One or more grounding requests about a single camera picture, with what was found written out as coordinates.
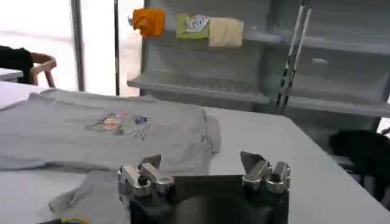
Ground black jacket with white stripes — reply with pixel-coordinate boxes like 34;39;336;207
0;45;35;85

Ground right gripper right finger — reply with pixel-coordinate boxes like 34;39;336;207
239;150;292;194

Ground grey printed t-shirt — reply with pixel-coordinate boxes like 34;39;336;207
0;88;222;224

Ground thin dark window post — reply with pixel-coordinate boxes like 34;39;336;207
113;0;121;96

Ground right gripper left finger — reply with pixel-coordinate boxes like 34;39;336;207
118;153;175;198

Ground brown wooden chair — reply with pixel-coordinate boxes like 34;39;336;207
29;52;58;89

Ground grey shelf rack with clothes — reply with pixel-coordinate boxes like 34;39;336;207
127;0;272;106

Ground grey window frame post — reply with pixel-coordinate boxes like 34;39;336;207
70;0;87;93

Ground empty grey shelf rack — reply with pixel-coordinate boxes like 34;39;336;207
268;0;390;147

